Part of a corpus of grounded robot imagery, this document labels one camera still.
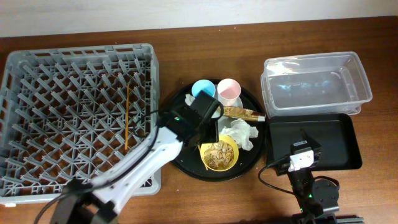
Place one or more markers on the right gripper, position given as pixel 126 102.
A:
pixel 318 154

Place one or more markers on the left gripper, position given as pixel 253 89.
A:
pixel 210 134

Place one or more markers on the wooden chopstick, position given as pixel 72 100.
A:
pixel 199 148
pixel 127 118

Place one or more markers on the yellow bowl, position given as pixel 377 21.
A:
pixel 230 141

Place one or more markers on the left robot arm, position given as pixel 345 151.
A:
pixel 102 199

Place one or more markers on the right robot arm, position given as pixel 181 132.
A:
pixel 317 196

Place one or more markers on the grey plastic dishwasher rack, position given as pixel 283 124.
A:
pixel 63 115

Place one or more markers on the black rectangular tray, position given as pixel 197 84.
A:
pixel 334 132

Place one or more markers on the white round plate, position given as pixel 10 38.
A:
pixel 224 121

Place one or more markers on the blue plastic cup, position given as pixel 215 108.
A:
pixel 203 85

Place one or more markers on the food scraps in bowl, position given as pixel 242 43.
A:
pixel 219 155

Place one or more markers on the pink plastic cup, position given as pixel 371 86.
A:
pixel 228 91

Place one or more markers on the crumpled white paper napkin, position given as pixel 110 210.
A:
pixel 241 132

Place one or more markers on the round black serving tray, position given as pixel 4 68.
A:
pixel 189 160

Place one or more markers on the gold foil snack wrapper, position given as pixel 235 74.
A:
pixel 242 113

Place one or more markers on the clear plastic storage bin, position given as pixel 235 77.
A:
pixel 315 84

